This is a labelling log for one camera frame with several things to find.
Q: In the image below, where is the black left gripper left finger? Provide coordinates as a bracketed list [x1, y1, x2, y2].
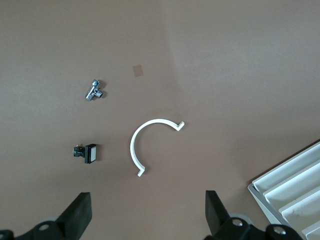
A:
[14, 191, 92, 240]

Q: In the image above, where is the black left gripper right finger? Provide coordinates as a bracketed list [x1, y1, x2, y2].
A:
[205, 190, 266, 240]

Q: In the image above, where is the brown tape patch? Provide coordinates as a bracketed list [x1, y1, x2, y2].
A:
[131, 64, 145, 78]

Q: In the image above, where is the white curved plastic clip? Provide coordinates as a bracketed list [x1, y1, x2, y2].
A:
[129, 118, 186, 178]

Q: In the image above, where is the small blue potentiometer part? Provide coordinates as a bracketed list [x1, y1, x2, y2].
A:
[84, 79, 105, 102]

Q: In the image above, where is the white drawer cabinet shell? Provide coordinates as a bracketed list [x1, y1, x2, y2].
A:
[247, 138, 320, 240]

